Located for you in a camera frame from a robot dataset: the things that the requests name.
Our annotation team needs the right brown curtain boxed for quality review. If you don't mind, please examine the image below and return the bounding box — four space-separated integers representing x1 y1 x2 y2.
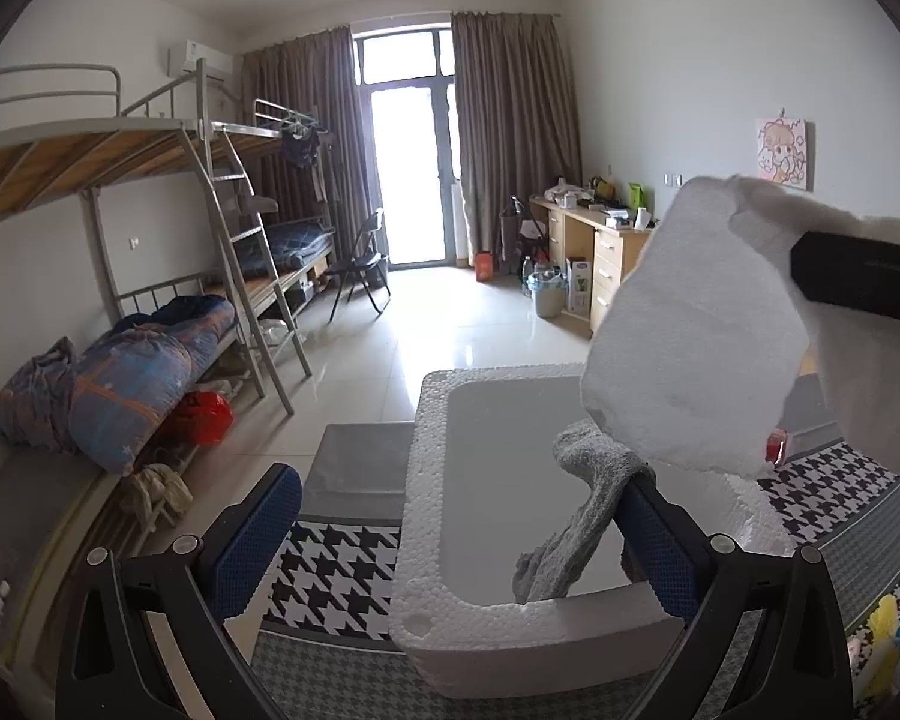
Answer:
452 11 582 254

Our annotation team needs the yellow foam fruit net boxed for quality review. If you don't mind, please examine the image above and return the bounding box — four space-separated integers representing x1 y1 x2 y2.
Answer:
859 593 900 697

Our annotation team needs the black folding chair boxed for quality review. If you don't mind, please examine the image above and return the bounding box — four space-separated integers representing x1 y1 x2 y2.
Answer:
326 208 391 322

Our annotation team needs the white styrofoam box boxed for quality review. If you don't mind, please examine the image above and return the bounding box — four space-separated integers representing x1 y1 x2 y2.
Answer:
386 362 797 701

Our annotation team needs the white air conditioner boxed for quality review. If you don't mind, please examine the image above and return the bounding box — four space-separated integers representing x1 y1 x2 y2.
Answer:
167 39 233 82

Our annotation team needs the wooden desk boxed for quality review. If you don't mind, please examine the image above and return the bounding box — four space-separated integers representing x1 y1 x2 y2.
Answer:
532 197 652 333

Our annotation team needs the red plastic bag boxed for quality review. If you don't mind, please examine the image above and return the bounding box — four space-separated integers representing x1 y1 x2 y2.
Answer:
160 390 233 445

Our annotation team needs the grey sock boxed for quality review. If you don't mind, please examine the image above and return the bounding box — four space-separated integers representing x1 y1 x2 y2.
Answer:
512 419 656 605

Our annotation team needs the grey waste bin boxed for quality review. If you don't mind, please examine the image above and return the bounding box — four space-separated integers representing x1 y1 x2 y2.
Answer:
526 268 567 319

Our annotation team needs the metal bunk bed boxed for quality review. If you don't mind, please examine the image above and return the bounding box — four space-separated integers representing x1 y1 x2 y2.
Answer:
0 58 348 421

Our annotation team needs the anime wall picture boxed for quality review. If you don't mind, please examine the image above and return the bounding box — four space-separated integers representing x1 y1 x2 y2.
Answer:
756 115 809 192

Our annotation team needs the houndstooth tablecloth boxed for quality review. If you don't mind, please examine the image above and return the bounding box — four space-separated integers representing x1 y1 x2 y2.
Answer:
251 422 900 718

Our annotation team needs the blue orange quilt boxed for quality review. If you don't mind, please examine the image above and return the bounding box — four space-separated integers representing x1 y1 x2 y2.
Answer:
0 294 235 475

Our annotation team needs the brown curtain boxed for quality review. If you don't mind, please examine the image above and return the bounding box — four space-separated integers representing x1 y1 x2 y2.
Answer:
242 26 374 249
452 11 582 254

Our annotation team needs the left brown curtain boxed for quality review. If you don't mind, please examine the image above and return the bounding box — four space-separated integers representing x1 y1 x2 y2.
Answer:
242 26 374 249

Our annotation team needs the red snack packet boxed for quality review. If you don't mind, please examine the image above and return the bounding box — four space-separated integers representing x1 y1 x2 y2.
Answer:
766 427 788 466

